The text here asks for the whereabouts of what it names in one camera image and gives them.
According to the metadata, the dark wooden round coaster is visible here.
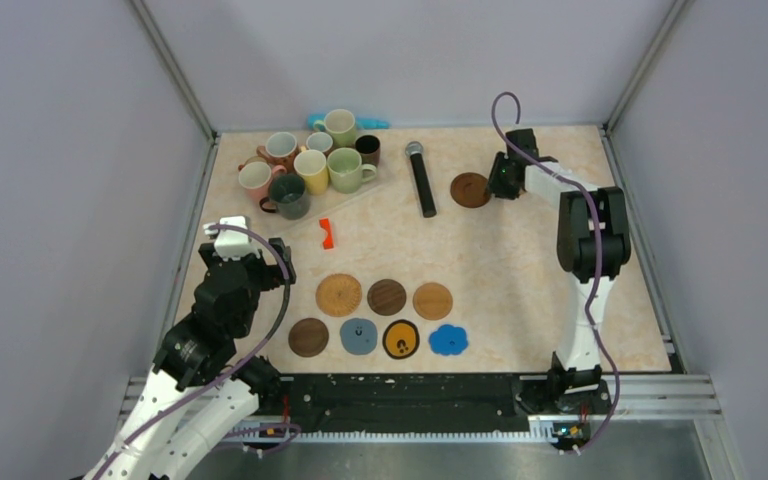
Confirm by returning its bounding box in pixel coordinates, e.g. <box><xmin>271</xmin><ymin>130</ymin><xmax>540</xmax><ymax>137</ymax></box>
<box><xmin>450</xmin><ymin>172</ymin><xmax>491</xmax><ymax>209</ymax></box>

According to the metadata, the walnut grooved round coaster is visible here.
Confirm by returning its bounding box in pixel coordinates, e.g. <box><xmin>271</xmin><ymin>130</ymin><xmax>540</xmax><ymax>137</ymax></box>
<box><xmin>288</xmin><ymin>318</ymin><xmax>330</xmax><ymax>358</ymax></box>

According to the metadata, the dark green mug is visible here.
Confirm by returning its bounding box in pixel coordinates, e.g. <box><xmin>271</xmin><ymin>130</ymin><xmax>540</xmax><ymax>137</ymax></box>
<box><xmin>259</xmin><ymin>174</ymin><xmax>311</xmax><ymax>220</ymax></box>

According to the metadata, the grey smiley silicone coaster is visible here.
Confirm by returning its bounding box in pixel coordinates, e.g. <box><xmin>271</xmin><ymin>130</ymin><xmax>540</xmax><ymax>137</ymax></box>
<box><xmin>340</xmin><ymin>318</ymin><xmax>378</xmax><ymax>356</ymax></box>

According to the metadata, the dark walnut round coaster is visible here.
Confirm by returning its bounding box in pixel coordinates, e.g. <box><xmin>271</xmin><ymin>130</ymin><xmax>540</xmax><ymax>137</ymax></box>
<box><xmin>367</xmin><ymin>279</ymin><xmax>407</xmax><ymax>316</ymax></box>

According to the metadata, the orange black smiley coaster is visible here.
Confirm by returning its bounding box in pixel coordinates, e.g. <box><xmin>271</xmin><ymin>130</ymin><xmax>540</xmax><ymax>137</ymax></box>
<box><xmin>382</xmin><ymin>319</ymin><xmax>420</xmax><ymax>360</ymax></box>

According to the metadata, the tan wooden round coaster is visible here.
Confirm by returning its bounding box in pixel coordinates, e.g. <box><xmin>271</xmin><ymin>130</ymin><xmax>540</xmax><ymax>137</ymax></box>
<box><xmin>412</xmin><ymin>282</ymin><xmax>453</xmax><ymax>321</ymax></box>

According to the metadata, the blue cloud shaped coaster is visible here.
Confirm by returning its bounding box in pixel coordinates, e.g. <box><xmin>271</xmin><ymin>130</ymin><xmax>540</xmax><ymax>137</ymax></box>
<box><xmin>428</xmin><ymin>324</ymin><xmax>469</xmax><ymax>356</ymax></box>

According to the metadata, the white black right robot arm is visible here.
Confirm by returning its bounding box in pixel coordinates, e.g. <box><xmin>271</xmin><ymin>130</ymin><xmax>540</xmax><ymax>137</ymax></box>
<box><xmin>486</xmin><ymin>129</ymin><xmax>631</xmax><ymax>412</ymax></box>

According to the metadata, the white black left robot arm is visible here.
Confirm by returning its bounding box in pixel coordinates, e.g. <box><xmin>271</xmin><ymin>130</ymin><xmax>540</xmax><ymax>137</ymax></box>
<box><xmin>85</xmin><ymin>228</ymin><xmax>296</xmax><ymax>479</ymax></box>

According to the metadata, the orange plastic piece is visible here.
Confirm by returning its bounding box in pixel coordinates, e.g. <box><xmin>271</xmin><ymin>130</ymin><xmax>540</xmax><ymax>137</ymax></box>
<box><xmin>319</xmin><ymin>218</ymin><xmax>335</xmax><ymax>250</ymax></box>

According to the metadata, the black handheld microphone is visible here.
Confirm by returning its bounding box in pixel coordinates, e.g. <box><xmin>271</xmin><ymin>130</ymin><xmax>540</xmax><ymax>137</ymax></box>
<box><xmin>405</xmin><ymin>141</ymin><xmax>437</xmax><ymax>218</ymax></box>

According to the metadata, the pink mug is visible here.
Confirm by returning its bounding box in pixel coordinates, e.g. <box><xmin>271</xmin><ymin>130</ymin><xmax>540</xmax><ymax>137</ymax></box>
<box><xmin>238</xmin><ymin>161</ymin><xmax>287</xmax><ymax>205</ymax></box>

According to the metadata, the yellow mug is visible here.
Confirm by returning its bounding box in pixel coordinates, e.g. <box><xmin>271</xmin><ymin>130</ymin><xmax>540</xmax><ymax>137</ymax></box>
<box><xmin>293</xmin><ymin>150</ymin><xmax>330</xmax><ymax>195</ymax></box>

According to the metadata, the light green mug front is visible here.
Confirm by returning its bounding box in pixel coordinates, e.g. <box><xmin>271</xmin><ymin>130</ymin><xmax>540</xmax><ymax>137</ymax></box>
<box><xmin>326</xmin><ymin>147</ymin><xmax>378</xmax><ymax>194</ymax></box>

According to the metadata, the brown mug white interior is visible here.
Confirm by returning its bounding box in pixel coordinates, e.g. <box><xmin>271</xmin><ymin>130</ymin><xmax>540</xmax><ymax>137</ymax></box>
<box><xmin>256</xmin><ymin>132</ymin><xmax>301</xmax><ymax>173</ymax></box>

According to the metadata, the dark brown mug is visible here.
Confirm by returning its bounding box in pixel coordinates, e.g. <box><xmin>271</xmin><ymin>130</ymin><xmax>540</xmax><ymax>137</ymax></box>
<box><xmin>354</xmin><ymin>134</ymin><xmax>381</xmax><ymax>166</ymax></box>

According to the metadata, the small grey blue mug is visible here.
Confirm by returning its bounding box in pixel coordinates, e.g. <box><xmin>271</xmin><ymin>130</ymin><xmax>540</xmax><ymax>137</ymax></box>
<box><xmin>304</xmin><ymin>132</ymin><xmax>335</xmax><ymax>155</ymax></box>

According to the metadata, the light blue plastic object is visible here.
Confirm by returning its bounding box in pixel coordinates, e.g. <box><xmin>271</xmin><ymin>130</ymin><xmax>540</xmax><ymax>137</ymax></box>
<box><xmin>306</xmin><ymin>113</ymin><xmax>391</xmax><ymax>130</ymax></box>

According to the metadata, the sage green mug back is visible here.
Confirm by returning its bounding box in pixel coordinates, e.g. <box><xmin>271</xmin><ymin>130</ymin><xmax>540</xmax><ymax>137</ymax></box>
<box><xmin>312</xmin><ymin>109</ymin><xmax>358</xmax><ymax>148</ymax></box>

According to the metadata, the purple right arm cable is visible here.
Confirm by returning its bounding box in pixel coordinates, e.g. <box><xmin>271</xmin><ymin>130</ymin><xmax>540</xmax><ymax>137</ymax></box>
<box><xmin>491</xmin><ymin>91</ymin><xmax>622</xmax><ymax>454</ymax></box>

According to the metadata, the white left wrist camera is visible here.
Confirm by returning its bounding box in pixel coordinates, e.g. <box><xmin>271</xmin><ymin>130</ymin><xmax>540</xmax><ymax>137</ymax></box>
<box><xmin>202</xmin><ymin>215</ymin><xmax>257</xmax><ymax>260</ymax></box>

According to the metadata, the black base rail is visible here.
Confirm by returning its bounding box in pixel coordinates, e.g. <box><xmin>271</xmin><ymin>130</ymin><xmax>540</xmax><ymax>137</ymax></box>
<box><xmin>257</xmin><ymin>373</ymin><xmax>609</xmax><ymax>434</ymax></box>

